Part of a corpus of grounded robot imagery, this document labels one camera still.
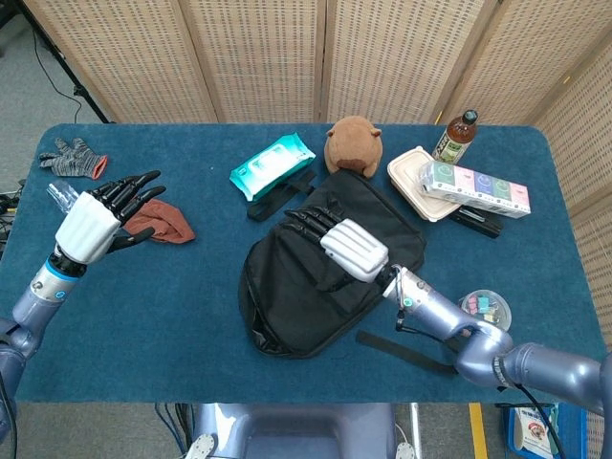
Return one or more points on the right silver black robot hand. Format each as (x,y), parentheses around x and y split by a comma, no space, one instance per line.
(356,251)

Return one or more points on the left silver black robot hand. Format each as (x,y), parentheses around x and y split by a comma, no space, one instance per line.
(88,227)

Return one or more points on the white robot base foot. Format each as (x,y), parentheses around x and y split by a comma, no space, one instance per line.
(201,447)
(406,450)

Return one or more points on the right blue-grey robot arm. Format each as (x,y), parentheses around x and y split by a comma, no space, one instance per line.
(550,368)

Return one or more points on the blue-grey robot torso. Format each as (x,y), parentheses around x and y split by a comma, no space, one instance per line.
(296,430)

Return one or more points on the grey knitted work glove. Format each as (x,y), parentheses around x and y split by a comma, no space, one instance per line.
(72,160)

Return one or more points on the blue crate with white bag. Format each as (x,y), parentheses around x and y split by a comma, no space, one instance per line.
(514,430)

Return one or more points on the rust brown cloth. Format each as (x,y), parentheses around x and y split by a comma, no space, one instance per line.
(167,225)

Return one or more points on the dark tea bottle green label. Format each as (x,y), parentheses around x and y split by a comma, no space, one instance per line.
(454,138)

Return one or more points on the teal wet wipes pack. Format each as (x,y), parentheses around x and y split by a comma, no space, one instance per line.
(270,165)

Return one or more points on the clear plastic water bottle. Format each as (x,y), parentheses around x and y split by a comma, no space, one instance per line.
(59,193)

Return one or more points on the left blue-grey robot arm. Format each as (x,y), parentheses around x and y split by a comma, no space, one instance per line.
(33,306)

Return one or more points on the blue felt table cover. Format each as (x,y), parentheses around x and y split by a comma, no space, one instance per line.
(167,311)

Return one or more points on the multicolour tissue packet bundle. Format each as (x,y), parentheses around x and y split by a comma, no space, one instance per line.
(478,189)

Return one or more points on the beige lidded lunch box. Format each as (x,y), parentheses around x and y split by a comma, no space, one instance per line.
(406,177)

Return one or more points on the black fabric backpack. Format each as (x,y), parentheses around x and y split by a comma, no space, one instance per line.
(287,287)

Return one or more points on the brown capybara plush toy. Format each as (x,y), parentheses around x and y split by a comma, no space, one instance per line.
(351,143)

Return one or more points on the black stapler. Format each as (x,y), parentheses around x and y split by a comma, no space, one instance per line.
(478,224)

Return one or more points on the clear cup of binder clips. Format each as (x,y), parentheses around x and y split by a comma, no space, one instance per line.
(487,303)

